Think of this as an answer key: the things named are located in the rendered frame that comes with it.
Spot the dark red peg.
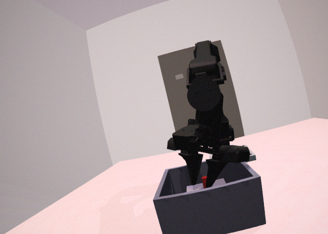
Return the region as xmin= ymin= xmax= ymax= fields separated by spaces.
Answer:
xmin=202 ymin=176 xmax=207 ymax=188

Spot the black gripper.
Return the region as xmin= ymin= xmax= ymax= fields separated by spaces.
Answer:
xmin=178 ymin=115 xmax=250 ymax=188

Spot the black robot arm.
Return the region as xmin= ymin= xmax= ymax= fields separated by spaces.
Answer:
xmin=172 ymin=40 xmax=235 ymax=152

